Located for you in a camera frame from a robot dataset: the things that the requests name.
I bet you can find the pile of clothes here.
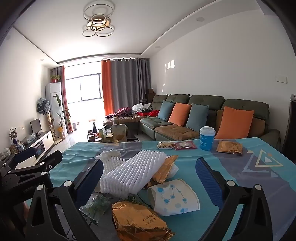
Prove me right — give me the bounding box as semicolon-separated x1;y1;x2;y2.
108;103;160;118

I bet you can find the large white tissue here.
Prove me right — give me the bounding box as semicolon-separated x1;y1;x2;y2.
95;150;122;163

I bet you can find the clear plastic wrapper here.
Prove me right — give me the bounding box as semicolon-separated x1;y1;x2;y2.
79;193;112;226

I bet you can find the blue cushion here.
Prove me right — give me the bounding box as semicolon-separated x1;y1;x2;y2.
158;100;174;122
186;103;210;132

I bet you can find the orange cushion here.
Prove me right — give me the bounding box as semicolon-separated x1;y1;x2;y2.
215;106;254;140
168;102;192;127

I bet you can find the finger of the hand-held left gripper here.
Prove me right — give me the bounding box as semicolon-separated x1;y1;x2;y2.
0;147;37;173
7;151;63;179

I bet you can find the vase with branches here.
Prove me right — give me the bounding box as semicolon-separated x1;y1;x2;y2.
9;127;18;145

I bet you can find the gold foil packet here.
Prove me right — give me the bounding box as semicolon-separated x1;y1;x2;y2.
147;155;179;189
112;200;176;241
216;140;244;156

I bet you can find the glass coffee table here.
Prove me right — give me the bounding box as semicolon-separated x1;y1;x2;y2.
86;116;140;143

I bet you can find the patterned cloth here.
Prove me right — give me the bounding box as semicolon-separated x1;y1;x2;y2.
36;97;50;115

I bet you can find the blue cup with white lid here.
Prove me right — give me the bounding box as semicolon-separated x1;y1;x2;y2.
199;126;216;151

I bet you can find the ring ceiling lamp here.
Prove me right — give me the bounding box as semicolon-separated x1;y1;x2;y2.
82;1;115;38

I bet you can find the orange curtain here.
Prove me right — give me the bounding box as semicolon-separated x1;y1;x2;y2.
101;59;114;116

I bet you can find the small white tissue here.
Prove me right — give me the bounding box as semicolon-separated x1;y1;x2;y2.
169;162;179;180

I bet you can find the crushed dotted paper cup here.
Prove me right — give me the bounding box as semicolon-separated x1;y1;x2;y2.
147;179;201;217

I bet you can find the white black TV cabinet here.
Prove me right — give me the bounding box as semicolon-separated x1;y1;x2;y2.
0;130;55;164

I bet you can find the white standing air conditioner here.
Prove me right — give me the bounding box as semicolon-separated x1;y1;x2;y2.
45;82;62;138

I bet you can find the grey curtain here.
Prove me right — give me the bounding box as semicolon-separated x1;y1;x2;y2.
111;57;152;112

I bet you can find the black monitor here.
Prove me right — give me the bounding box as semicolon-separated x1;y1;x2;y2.
30;118;43;137

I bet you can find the gold floor stand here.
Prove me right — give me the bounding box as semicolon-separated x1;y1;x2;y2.
45;111;57;142

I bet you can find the small white foam net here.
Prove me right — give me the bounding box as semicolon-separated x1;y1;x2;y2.
104;156;126;178

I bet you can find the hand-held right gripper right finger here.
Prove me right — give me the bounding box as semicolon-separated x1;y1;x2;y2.
195;158;273;241

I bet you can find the window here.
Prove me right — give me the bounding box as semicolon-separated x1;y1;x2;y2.
66;73;102;103

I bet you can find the large white foam net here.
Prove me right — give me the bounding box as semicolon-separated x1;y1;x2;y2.
100;149;167;200

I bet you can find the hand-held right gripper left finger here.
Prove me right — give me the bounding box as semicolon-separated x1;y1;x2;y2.
23;159;104;241

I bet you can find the green sofa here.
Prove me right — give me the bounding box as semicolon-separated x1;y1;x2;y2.
103;94;281;151

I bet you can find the paper snack bag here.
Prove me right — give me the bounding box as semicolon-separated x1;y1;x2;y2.
112;124;128;142

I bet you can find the tall leafy plant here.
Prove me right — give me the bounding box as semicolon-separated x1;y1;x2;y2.
51;94;70;140

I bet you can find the red snack packet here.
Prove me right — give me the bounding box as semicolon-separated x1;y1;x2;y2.
173;141;197;151

